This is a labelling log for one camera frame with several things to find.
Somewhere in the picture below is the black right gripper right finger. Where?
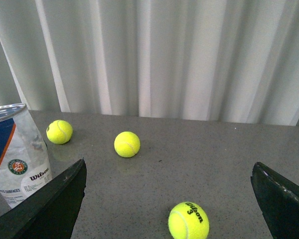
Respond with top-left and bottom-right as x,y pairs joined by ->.
251,162 -> 299,239

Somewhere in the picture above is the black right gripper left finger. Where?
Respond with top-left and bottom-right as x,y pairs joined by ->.
0,159 -> 87,239

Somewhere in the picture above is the clear plastic tennis ball can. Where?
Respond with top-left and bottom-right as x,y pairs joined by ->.
0,104 -> 52,208

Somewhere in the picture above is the Wilson-logo yellow tennis ball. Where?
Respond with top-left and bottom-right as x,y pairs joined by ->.
46,120 -> 73,144

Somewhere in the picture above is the far-right yellow tennis ball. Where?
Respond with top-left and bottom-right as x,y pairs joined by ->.
168,202 -> 210,239

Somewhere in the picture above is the white pleated curtain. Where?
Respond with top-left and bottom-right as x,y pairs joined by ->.
0,0 -> 299,126

